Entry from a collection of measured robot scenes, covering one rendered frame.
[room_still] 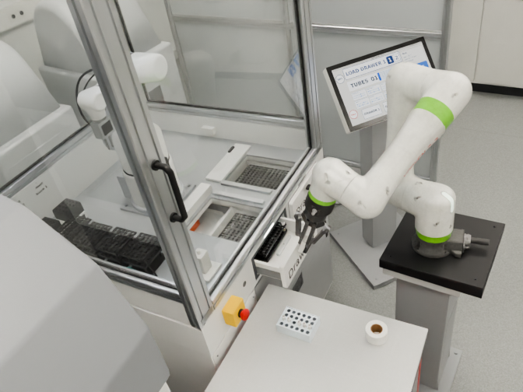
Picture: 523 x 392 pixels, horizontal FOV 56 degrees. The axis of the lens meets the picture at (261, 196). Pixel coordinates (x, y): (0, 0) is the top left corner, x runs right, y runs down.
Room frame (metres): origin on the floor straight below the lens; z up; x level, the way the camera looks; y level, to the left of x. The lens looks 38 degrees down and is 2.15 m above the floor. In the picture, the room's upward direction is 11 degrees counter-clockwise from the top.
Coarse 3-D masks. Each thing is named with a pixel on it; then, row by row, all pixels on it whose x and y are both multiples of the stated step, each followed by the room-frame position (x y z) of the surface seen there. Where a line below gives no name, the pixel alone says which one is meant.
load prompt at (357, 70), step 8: (384, 56) 2.10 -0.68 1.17; (392, 56) 2.10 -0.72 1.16; (400, 56) 2.10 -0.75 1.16; (360, 64) 2.06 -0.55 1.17; (368, 64) 2.07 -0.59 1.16; (376, 64) 2.07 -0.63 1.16; (384, 64) 2.07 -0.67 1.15; (392, 64) 2.08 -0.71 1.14; (344, 72) 2.03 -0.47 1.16; (352, 72) 2.03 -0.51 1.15; (360, 72) 2.04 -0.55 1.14; (368, 72) 2.04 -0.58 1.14
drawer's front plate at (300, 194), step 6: (312, 168) 1.68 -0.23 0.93; (306, 180) 1.60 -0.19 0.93; (300, 186) 1.57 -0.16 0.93; (306, 186) 1.59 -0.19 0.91; (300, 192) 1.54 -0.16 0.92; (306, 192) 1.58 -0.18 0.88; (294, 198) 1.50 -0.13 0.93; (300, 198) 1.53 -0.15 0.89; (294, 204) 1.48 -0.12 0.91; (300, 204) 1.53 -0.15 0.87; (294, 210) 1.48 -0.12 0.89; (300, 210) 1.52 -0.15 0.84
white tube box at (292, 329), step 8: (288, 312) 1.06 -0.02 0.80; (296, 312) 1.06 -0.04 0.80; (304, 312) 1.05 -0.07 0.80; (280, 320) 1.04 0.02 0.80; (296, 320) 1.02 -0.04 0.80; (304, 320) 1.02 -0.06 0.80; (312, 320) 1.01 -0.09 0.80; (320, 320) 1.02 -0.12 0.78; (280, 328) 1.01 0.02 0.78; (288, 328) 1.00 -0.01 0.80; (296, 328) 1.00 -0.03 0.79; (304, 328) 0.99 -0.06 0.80; (312, 328) 0.98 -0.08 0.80; (296, 336) 0.98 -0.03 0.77; (304, 336) 0.96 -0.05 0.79; (312, 336) 0.97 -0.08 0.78
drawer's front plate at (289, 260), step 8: (296, 240) 1.26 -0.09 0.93; (296, 248) 1.23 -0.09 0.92; (288, 256) 1.20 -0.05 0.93; (296, 256) 1.23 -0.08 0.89; (304, 256) 1.28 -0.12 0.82; (280, 264) 1.16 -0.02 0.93; (288, 264) 1.18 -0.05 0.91; (296, 264) 1.22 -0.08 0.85; (280, 272) 1.15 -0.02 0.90; (288, 272) 1.17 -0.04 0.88; (296, 272) 1.21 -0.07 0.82; (288, 280) 1.16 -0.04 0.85
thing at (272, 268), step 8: (288, 224) 1.42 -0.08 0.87; (288, 232) 1.42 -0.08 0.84; (288, 248) 1.33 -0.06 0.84; (272, 256) 1.30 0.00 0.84; (280, 256) 1.29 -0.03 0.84; (256, 264) 1.23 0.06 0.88; (264, 264) 1.21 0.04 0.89; (272, 264) 1.20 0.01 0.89; (264, 272) 1.21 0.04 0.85; (272, 272) 1.19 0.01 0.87
